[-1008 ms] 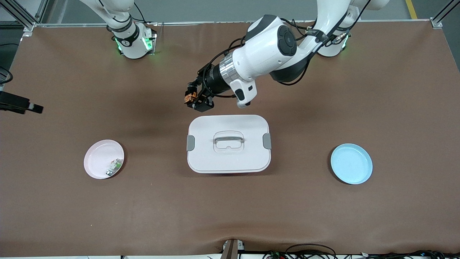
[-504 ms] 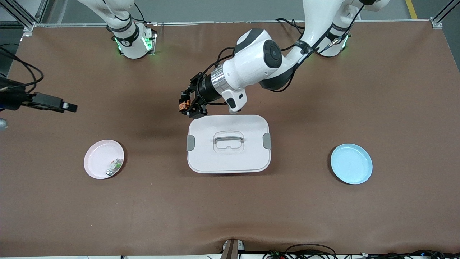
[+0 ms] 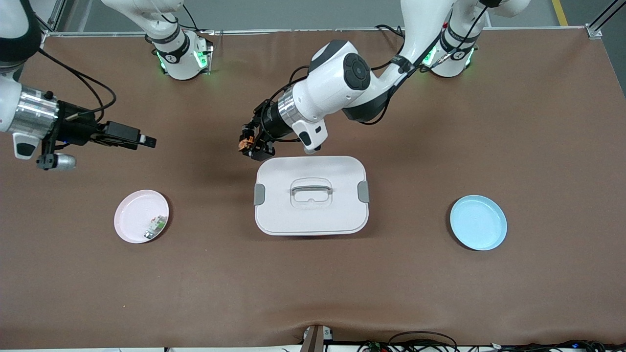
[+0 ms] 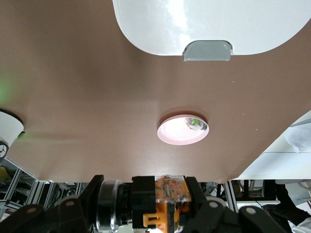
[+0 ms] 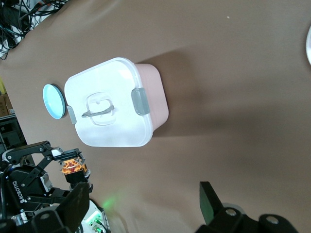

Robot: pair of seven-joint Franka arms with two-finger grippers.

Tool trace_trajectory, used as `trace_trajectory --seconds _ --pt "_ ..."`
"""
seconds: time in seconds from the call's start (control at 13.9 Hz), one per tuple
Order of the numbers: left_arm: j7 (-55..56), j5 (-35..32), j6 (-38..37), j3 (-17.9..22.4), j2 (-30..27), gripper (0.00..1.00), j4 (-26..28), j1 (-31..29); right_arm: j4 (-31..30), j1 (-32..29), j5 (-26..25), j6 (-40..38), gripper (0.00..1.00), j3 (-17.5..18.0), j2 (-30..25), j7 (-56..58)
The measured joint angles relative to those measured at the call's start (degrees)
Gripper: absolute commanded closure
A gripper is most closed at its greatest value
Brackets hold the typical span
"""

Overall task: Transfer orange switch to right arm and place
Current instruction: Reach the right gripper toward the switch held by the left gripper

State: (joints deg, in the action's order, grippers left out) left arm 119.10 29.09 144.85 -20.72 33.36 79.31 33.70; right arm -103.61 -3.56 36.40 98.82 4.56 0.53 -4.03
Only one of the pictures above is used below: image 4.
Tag white side table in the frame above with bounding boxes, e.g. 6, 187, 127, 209
237, 106, 311, 181

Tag green and white switch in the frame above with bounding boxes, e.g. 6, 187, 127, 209
185, 117, 208, 132

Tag brown table mat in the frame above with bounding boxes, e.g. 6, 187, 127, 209
0, 0, 311, 184

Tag pink round plate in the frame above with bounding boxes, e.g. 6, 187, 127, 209
157, 113, 210, 146

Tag clear plastic sheet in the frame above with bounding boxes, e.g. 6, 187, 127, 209
283, 116, 311, 154

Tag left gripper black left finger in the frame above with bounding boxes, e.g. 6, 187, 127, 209
0, 174, 105, 233

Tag aluminium extrusion frame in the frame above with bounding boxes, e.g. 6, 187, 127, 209
0, 155, 98, 214

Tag white lidded storage box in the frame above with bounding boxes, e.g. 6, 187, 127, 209
112, 0, 311, 63

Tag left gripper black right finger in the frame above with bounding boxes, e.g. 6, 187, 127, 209
186, 176, 291, 233

